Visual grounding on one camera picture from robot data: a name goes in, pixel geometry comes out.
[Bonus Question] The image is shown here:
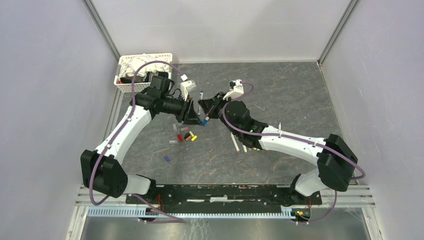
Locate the white slotted cable duct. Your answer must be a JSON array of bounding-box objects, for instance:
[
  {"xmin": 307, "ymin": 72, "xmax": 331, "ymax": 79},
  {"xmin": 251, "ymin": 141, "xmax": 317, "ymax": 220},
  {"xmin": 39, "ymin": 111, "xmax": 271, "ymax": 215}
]
[{"xmin": 86, "ymin": 206, "xmax": 299, "ymax": 220}]

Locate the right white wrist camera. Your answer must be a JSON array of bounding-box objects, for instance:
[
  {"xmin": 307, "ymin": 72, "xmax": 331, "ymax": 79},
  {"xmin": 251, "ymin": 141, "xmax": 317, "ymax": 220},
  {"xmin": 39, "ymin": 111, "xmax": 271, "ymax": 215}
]
[{"xmin": 223, "ymin": 79, "xmax": 244, "ymax": 101}]

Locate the black capped white marker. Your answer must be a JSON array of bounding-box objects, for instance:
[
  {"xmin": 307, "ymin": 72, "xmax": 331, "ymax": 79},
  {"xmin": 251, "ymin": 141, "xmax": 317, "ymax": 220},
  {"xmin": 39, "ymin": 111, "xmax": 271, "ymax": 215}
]
[{"xmin": 230, "ymin": 133, "xmax": 240, "ymax": 153}]

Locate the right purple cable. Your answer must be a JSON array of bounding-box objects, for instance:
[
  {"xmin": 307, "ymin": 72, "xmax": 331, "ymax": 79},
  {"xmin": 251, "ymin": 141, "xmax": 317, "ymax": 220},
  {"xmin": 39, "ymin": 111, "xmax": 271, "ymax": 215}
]
[{"xmin": 221, "ymin": 80, "xmax": 367, "ymax": 225}]

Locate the aluminium frame rail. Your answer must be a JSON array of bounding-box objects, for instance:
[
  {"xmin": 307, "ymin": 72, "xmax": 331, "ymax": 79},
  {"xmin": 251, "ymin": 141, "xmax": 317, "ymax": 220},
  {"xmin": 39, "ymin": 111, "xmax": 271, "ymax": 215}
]
[{"xmin": 82, "ymin": 0, "xmax": 121, "ymax": 62}]

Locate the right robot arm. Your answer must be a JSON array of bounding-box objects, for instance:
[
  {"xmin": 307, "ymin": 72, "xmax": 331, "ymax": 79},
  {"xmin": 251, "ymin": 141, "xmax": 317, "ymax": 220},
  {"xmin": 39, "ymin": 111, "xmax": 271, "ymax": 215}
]
[{"xmin": 198, "ymin": 93, "xmax": 358, "ymax": 204}]

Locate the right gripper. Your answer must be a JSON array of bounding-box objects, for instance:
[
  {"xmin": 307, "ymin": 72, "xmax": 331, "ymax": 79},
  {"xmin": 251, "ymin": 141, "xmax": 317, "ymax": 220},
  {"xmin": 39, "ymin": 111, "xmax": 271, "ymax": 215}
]
[{"xmin": 199, "ymin": 91, "xmax": 239, "ymax": 136}]

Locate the white cloth in basket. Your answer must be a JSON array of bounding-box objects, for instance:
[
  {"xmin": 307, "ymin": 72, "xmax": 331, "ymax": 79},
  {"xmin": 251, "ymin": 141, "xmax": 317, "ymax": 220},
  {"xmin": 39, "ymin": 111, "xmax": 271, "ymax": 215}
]
[{"xmin": 117, "ymin": 53, "xmax": 173, "ymax": 77}]

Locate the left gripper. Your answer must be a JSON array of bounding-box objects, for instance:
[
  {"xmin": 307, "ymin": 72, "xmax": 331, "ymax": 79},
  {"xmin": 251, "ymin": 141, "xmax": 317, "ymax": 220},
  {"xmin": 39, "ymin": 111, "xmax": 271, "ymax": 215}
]
[{"xmin": 160, "ymin": 93, "xmax": 203, "ymax": 126}]

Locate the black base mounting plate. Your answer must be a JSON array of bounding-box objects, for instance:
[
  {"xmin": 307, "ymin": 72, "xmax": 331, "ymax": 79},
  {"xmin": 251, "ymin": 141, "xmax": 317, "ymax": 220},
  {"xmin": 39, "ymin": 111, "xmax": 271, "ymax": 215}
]
[{"xmin": 142, "ymin": 184, "xmax": 323, "ymax": 214}]

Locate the blue capped white marker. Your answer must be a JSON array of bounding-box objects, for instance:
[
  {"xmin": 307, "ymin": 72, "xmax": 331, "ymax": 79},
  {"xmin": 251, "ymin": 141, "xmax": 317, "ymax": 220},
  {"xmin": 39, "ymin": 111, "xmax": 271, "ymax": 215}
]
[{"xmin": 202, "ymin": 114, "xmax": 210, "ymax": 126}]

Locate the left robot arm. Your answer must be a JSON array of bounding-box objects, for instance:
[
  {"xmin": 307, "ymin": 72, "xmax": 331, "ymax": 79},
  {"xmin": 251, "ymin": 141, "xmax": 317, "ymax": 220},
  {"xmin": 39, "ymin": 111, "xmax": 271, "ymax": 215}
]
[{"xmin": 80, "ymin": 75, "xmax": 202, "ymax": 204}]

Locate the white plastic basket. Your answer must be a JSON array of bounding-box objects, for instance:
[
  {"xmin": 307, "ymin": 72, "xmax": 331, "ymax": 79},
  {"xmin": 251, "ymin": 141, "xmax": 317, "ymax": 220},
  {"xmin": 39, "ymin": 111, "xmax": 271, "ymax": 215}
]
[{"xmin": 113, "ymin": 52, "xmax": 174, "ymax": 93}]

